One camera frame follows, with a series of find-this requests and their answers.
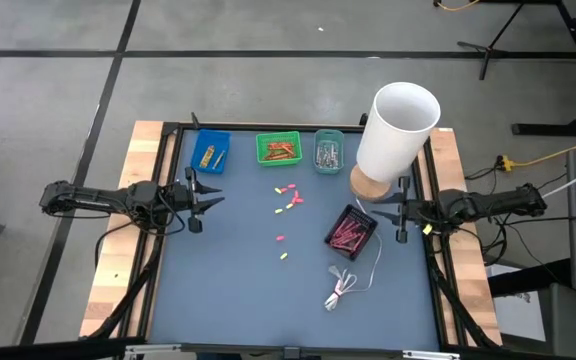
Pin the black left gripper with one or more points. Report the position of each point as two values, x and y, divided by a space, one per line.
178 197

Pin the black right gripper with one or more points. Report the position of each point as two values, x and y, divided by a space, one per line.
425 214

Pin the blue plastic basket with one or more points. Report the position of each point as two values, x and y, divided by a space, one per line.
220 140

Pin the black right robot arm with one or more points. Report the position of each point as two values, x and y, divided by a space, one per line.
493 205

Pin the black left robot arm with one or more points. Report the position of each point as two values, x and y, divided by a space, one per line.
98 200

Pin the black plastic basket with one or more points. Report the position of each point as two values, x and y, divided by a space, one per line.
365 212

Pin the yellow tape marker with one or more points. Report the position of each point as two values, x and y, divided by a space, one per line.
427 229

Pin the white lamp shade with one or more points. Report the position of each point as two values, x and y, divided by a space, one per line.
398 132

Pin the green plastic basket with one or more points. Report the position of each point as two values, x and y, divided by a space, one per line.
278 136

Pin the teal plastic basket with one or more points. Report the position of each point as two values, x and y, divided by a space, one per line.
329 135

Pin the wooden table side board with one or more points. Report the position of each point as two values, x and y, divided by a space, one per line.
118 260
473 280

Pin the black floor stand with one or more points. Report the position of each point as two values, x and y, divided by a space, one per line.
543 129

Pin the black tripod stand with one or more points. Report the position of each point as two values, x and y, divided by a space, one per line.
488 50

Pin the black aluminium table frame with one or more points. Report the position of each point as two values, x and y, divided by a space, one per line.
268 126

